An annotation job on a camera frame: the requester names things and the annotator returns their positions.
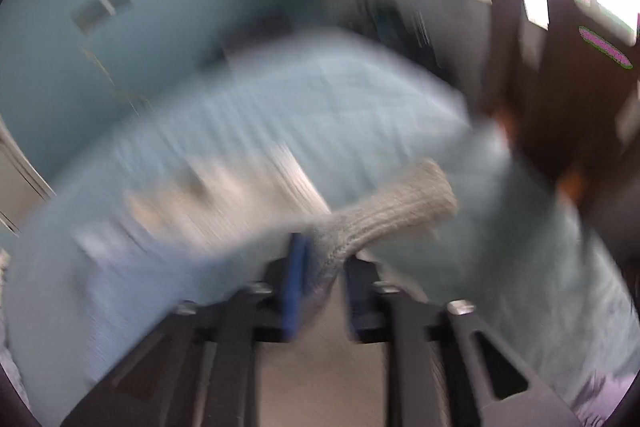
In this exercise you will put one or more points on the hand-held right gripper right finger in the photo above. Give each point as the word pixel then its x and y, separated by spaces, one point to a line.
pixel 356 302

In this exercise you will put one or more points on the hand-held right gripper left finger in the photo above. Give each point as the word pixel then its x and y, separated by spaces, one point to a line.
pixel 295 287

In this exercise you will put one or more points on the cream knitted sweater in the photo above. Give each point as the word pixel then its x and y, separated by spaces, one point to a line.
pixel 390 207

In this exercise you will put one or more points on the bed with light blue sheet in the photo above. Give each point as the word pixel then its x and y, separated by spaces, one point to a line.
pixel 350 107

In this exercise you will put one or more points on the lavender cloth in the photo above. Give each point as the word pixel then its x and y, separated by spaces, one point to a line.
pixel 600 394

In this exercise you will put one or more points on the dark wooden chair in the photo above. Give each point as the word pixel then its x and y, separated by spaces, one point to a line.
pixel 550 107

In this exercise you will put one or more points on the black wall power strip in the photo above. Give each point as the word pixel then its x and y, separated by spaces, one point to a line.
pixel 102 7

